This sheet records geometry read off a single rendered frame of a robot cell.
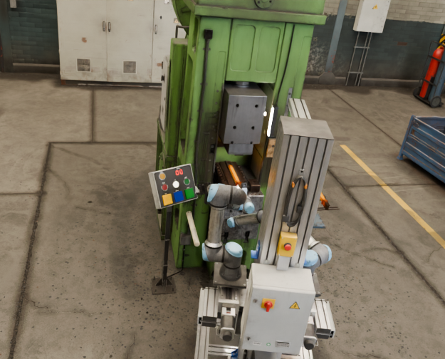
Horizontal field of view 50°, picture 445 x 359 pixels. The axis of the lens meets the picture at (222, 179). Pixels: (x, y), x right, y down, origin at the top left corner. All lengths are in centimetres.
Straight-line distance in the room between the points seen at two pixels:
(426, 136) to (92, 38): 565
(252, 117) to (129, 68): 548
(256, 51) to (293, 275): 176
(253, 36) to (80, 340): 263
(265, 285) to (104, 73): 690
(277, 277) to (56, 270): 245
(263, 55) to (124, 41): 536
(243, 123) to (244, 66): 43
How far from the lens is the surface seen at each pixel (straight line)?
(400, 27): 1128
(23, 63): 970
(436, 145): 721
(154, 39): 887
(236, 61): 367
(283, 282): 263
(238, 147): 377
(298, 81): 387
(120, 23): 876
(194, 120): 375
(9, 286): 447
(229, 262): 313
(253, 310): 267
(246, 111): 366
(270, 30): 368
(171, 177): 363
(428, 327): 468
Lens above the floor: 290
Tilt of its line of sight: 29 degrees down
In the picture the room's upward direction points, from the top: 7 degrees clockwise
